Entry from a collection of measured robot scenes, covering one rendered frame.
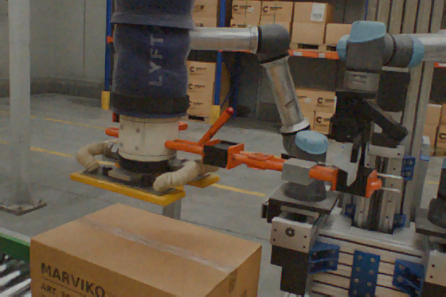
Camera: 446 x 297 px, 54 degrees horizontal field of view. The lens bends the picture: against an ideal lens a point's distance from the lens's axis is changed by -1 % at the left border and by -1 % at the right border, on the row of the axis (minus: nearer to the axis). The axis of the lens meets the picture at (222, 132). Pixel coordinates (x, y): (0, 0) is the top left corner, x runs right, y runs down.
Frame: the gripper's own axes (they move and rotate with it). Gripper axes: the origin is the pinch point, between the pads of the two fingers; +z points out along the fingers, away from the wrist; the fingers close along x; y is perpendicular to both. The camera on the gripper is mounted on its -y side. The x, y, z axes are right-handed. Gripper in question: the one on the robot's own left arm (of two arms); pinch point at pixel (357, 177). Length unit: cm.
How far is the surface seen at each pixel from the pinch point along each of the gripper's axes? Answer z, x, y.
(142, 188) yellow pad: 11, 13, 52
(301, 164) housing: -1.2, 2.3, 13.0
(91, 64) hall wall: 43, -749, 858
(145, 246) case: 34, 3, 58
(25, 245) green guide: 65, -16, 140
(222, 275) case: 33.4, 3.7, 31.0
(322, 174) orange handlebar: 0.0, 3.5, 7.4
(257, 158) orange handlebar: -0.7, 3.9, 23.9
